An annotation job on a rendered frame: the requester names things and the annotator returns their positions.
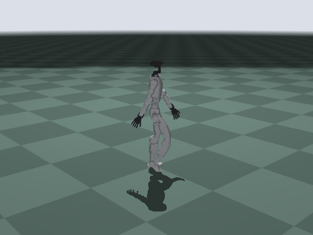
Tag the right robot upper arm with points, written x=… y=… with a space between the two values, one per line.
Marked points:
x=153 y=85

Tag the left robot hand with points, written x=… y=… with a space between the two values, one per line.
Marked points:
x=175 y=112

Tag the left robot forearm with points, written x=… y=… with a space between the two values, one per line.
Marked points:
x=168 y=102

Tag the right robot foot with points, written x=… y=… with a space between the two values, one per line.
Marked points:
x=156 y=168

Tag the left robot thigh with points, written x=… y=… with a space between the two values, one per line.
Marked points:
x=154 y=138

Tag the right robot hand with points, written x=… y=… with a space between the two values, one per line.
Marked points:
x=137 y=121

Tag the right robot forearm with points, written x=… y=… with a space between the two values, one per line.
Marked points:
x=145 y=106

